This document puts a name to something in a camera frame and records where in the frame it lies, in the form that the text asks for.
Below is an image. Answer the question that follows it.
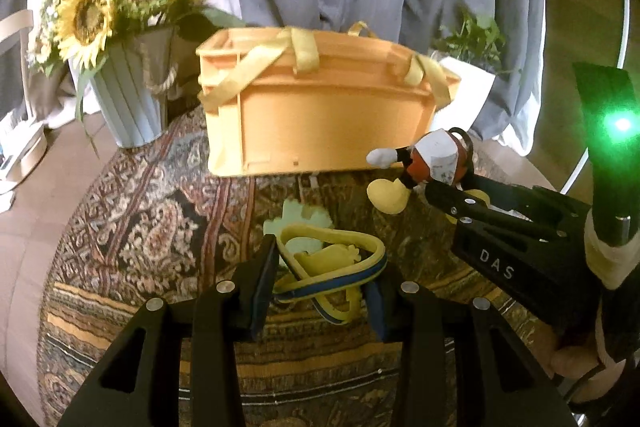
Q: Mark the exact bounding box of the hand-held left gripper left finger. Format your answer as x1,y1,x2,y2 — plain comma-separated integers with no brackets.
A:
59,234,281,427

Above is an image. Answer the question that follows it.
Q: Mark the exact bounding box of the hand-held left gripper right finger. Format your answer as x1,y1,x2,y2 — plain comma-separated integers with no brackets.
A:
362,279,576,427

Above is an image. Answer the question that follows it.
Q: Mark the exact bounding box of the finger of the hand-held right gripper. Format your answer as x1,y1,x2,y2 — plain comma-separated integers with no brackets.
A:
467,177,593,233
425,182,601,343

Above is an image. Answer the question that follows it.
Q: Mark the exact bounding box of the yellow and blue elastic band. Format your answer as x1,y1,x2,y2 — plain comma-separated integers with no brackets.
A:
272,219,388,325

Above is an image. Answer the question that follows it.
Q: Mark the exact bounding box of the black mouse plush toy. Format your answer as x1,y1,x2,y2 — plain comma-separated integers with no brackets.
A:
366,127,496,223

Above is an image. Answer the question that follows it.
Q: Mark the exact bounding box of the orange crate with yellow handles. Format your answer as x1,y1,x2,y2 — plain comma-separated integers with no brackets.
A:
196,22,462,178

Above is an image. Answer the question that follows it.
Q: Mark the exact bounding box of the person's right hand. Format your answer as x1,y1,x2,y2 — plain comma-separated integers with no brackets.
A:
550,347,621,403

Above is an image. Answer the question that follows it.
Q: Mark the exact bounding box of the green frog plush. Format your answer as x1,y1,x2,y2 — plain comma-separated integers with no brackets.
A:
262,199,362,280

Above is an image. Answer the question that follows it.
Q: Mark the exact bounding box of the patterned paisley rug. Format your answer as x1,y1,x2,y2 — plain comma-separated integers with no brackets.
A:
37,107,566,427

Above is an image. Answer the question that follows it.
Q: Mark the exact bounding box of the green plant in white pot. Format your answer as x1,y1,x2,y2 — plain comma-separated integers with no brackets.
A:
429,4,523,140

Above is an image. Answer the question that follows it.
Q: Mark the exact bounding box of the grey ribbed flower bucket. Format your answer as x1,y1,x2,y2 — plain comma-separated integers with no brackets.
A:
75,24,180,150

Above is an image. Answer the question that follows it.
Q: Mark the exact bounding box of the artificial sunflower bouquet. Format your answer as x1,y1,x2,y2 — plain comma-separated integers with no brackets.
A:
25,0,246,155

